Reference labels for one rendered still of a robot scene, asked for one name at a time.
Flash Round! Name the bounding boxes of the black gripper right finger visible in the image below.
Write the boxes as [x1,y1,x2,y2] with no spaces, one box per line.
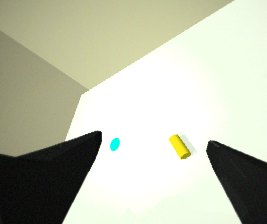
[206,140,267,224]

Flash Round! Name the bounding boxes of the yellow cylinder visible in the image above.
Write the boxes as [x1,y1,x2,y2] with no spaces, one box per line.
[169,134,191,160]

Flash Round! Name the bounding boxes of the cyan circle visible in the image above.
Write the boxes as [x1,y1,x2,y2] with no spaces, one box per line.
[110,138,120,151]

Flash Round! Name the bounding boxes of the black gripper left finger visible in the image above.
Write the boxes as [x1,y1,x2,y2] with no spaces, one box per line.
[0,130,102,224]

